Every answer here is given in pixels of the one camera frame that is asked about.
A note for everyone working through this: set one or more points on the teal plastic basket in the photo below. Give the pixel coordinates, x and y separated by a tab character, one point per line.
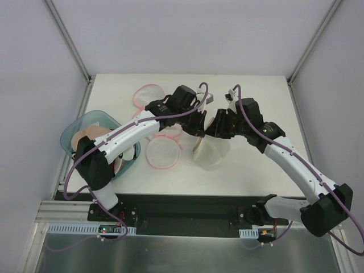
99	118

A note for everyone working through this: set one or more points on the beige bra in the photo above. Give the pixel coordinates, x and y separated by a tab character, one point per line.
92	132

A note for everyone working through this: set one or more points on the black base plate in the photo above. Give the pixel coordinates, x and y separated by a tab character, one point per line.
186	216

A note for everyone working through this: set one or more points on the right aluminium frame post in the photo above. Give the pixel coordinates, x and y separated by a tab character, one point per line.
313	42

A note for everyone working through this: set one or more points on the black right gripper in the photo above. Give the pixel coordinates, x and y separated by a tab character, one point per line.
242	125

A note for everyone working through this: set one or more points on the cream mesh laundry bag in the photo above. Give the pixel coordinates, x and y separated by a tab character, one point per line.
209	151

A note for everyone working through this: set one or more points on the white slotted cable duct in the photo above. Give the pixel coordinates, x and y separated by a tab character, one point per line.
249	233
90	229

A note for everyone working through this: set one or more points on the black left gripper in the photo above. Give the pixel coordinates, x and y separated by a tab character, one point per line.
196	125

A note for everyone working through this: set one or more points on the aluminium frame post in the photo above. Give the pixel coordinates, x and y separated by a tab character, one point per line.
313	42
64	33

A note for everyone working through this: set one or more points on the pink-trimmed mesh bag front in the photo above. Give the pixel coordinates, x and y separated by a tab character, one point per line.
162	152

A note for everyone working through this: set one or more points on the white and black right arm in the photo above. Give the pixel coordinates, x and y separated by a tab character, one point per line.
325	203

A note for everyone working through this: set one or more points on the white slotted cable duct left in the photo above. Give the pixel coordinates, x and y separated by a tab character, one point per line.
90	229

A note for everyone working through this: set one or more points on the red bra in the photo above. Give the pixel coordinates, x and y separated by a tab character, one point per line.
112	165

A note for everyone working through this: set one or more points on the left aluminium frame post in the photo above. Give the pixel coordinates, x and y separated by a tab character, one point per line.
64	33

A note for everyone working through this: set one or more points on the pink-trimmed white mesh bag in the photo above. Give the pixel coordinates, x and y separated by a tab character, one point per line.
146	94

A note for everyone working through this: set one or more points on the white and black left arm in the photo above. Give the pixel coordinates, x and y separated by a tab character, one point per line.
93	157

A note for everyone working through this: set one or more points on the white slotted cable duct right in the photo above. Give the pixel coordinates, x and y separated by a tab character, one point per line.
249	233

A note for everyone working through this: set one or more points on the white black-trimmed bra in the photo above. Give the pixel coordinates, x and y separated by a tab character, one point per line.
121	160

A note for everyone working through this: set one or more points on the pink-trimmed mesh bag middle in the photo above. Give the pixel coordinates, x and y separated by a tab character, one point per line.
170	132

